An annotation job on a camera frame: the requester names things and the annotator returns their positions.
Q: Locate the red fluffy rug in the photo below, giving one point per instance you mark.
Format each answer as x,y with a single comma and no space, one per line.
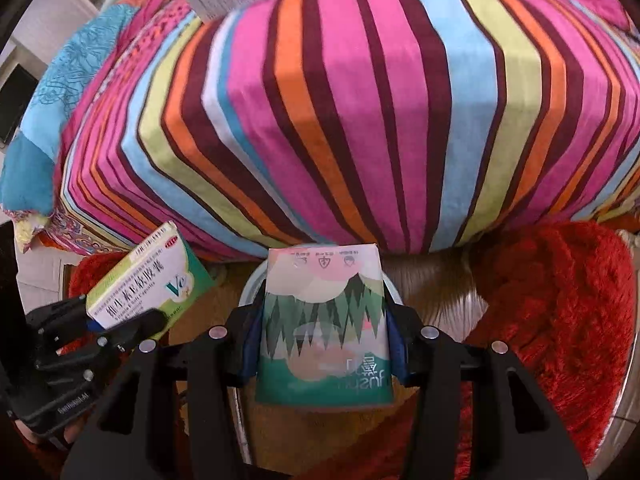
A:
525,396

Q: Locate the vitamin capsule box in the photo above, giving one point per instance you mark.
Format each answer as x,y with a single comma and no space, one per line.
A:
161,273

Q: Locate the green forest tissue pack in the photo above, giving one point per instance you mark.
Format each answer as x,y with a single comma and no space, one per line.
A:
327,356

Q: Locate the blue patterned quilt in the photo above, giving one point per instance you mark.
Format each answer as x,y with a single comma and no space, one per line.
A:
27,176

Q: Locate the black television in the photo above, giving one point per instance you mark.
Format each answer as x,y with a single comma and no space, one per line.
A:
15,95

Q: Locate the person left hand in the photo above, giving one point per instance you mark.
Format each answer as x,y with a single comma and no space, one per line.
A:
61,437

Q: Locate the white wardrobe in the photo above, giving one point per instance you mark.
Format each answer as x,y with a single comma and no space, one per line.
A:
46,25

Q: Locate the striped colourful bed sheet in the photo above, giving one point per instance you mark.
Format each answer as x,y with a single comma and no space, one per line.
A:
415,125

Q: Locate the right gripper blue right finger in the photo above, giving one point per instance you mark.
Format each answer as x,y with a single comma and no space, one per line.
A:
396,346

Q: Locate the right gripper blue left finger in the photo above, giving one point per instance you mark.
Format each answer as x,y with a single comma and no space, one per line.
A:
252,340

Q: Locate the white mesh waste basket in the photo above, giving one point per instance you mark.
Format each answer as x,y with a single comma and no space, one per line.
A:
318,273

